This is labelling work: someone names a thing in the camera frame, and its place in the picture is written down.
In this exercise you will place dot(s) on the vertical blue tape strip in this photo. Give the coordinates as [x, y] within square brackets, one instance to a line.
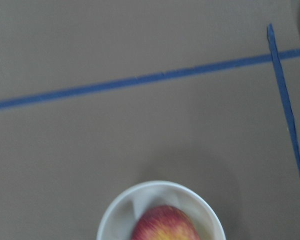
[276, 57]

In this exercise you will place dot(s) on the red yellow apple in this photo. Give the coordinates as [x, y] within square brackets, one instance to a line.
[164, 222]

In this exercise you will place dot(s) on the long horizontal blue tape strip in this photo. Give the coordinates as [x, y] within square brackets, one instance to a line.
[133, 81]

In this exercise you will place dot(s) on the white round bowl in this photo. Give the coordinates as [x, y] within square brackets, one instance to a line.
[122, 215]

